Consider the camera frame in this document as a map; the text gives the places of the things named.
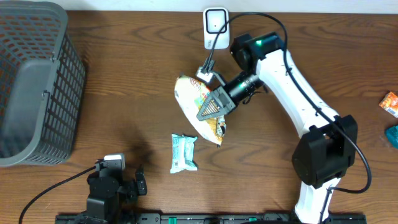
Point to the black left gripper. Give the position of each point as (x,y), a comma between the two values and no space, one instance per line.
(133,191)

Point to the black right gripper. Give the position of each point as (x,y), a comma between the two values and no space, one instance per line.
(224,100)

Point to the yellow snack bag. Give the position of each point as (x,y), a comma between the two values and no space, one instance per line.
(191,95)

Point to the light blue wipes pack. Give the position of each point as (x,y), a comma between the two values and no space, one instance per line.
(182,153)

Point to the orange Kleenex tissue pack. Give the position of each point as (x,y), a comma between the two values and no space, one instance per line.
(389,104)

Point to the blue mouthwash bottle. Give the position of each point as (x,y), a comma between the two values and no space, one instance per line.
(392,135)

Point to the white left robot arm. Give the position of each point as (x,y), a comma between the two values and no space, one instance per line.
(108,193)

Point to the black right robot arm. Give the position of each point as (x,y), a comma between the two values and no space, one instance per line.
(323,155)

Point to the dark grey plastic basket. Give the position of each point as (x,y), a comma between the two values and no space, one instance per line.
(42,84)

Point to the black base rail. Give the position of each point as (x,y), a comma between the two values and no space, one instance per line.
(155,218)

